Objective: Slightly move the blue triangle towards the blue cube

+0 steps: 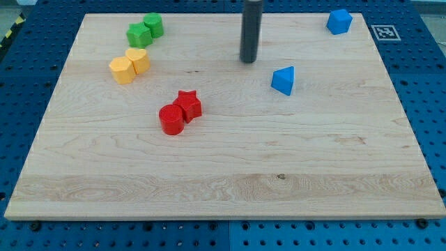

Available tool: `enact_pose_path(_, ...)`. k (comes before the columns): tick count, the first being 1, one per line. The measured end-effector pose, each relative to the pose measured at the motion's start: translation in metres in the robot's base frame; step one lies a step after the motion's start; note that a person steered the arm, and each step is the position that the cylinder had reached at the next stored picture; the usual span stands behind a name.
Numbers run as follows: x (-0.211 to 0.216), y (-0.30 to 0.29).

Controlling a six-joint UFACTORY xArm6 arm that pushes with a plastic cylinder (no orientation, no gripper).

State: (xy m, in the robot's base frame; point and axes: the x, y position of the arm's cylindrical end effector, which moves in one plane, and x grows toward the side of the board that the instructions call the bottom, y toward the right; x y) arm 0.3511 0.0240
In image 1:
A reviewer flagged white fiducial marker tag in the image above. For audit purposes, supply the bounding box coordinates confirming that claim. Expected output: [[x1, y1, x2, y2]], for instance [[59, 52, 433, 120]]
[[371, 24, 401, 41]]

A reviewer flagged green cylinder block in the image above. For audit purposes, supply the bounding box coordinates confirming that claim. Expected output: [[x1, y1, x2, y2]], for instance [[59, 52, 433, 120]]
[[143, 13, 164, 38]]

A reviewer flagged yellow heart block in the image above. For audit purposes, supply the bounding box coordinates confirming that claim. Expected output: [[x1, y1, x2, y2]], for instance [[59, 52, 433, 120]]
[[125, 48, 151, 75]]

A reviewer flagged blue cube block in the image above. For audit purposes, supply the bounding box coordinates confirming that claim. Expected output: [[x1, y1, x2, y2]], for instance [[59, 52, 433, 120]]
[[326, 9, 353, 35]]

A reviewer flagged light wooden board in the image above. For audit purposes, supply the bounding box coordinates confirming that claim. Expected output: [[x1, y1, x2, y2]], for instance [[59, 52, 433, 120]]
[[5, 13, 445, 220]]

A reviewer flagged black bolt front left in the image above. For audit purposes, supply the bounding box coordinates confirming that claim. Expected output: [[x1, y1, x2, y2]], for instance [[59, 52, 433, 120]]
[[29, 221, 42, 231]]

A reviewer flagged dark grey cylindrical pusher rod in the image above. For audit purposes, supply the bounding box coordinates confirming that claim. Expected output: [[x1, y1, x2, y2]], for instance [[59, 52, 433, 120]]
[[240, 0, 263, 63]]

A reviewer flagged red cylinder block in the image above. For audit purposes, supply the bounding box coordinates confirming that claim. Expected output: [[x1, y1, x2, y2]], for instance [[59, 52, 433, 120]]
[[159, 104, 184, 135]]

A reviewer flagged green star block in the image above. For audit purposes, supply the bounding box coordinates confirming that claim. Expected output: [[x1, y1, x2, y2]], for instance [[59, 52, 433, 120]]
[[126, 22, 153, 49]]

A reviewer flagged yellow hexagon block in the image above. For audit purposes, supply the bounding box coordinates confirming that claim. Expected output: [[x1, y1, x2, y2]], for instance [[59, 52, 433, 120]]
[[109, 56, 136, 84]]

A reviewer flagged black bolt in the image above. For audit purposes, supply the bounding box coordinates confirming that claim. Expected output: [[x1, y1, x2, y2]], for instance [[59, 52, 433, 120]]
[[29, 221, 42, 231], [415, 218, 429, 229]]

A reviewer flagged red star block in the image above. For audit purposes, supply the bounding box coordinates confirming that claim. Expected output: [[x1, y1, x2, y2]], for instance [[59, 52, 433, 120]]
[[173, 90, 202, 123]]

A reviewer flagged black bolt front right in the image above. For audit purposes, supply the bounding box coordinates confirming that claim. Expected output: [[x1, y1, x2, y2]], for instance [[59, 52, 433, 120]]
[[415, 218, 429, 229]]

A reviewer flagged blue triangle block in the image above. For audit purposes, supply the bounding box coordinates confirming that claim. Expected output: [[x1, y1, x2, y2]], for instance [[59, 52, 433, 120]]
[[271, 66, 295, 96]]

